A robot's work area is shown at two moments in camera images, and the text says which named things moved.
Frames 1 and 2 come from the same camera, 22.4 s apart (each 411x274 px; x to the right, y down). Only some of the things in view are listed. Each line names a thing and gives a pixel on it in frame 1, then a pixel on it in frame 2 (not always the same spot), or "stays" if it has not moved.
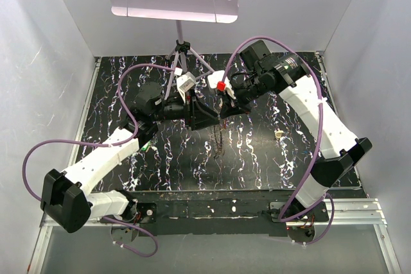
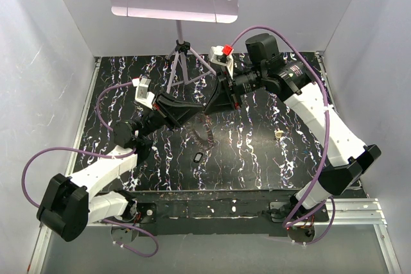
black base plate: x=223 y=211 stays
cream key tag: x=278 y=133 stays
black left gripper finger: x=201 y=116 → x=178 y=111
